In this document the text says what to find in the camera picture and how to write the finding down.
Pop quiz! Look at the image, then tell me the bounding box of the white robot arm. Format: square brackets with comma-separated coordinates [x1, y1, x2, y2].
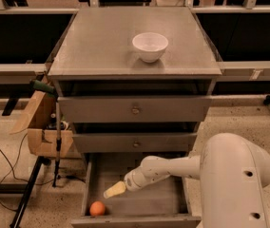
[104, 133, 270, 228]

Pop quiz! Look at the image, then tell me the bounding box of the grey open bottom drawer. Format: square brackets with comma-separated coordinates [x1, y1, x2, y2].
[71, 153, 201, 228]

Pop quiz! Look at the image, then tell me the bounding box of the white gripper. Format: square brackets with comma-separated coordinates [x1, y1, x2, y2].
[104, 167, 169, 199]

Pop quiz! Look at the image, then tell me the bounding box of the black floor cable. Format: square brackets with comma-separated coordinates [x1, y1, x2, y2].
[0, 132, 87, 213]

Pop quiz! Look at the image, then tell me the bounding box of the brown cardboard box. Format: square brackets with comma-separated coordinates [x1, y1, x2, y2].
[10, 76, 82, 160]

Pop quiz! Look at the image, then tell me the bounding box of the grey top drawer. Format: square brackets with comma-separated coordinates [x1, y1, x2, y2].
[59, 96, 211, 123]

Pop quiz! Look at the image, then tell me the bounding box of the grey middle drawer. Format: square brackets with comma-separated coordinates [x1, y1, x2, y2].
[73, 133, 197, 153]

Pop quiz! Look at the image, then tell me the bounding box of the black stand leg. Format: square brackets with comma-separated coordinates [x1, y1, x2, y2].
[10, 156, 45, 228]

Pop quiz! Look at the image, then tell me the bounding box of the grey drawer cabinet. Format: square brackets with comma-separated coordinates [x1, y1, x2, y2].
[47, 6, 222, 228]

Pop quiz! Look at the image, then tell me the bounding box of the white ceramic bowl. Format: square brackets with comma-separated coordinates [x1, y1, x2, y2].
[132, 32, 168, 63]

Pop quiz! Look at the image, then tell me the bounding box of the orange fruit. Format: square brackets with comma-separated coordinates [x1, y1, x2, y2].
[89, 201, 106, 216]

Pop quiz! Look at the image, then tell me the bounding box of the green-handled grabber stick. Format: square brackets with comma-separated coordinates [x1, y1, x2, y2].
[30, 80, 62, 187]

